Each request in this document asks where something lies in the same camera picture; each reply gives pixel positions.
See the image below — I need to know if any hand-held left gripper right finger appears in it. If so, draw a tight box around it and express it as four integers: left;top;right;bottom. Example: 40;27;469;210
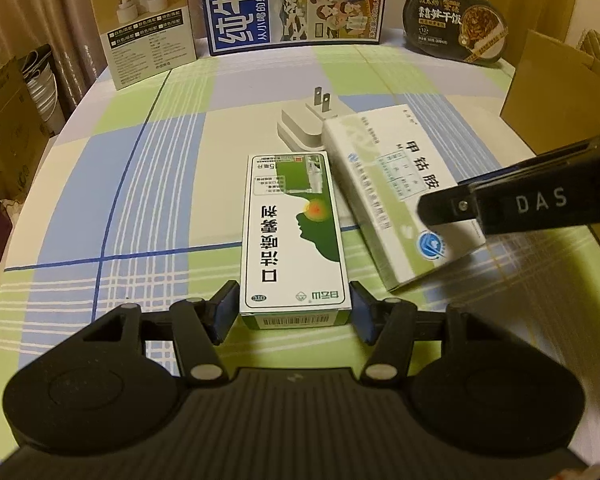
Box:
349;281;501;383

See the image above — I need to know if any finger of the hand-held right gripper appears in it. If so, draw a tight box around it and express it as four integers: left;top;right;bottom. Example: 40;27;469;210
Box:
455;130;600;191
417;185;483;228

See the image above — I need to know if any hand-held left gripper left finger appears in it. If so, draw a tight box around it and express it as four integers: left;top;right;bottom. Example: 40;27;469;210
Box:
80;280;241;383

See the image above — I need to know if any green and white medicine box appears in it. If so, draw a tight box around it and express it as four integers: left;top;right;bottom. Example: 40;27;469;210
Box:
239;151;354;332

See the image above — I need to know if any desktop with checked tablecloth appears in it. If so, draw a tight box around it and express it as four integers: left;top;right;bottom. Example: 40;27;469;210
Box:
0;30;600;466

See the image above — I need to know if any large open cardboard box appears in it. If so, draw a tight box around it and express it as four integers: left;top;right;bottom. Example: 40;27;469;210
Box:
499;29;600;157

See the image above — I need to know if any white plug adapter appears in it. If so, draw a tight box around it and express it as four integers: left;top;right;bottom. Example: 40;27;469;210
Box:
277;85;354;154

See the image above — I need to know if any black instant meal bowl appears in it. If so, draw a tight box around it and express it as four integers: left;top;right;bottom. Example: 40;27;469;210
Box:
404;0;512;69

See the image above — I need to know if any blue milk carton box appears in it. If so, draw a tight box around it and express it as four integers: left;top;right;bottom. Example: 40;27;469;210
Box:
197;0;392;57

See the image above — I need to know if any brown cardboard box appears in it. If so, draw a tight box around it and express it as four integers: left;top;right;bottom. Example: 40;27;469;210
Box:
0;55;57;202

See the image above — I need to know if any stack of white bowls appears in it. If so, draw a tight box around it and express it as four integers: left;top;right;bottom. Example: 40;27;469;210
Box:
19;46;67;134

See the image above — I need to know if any white humidifier box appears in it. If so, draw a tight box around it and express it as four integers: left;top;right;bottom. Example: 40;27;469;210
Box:
86;0;199;92

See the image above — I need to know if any brown curtain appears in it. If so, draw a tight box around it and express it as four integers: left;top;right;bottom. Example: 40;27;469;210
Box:
0;0;103;108

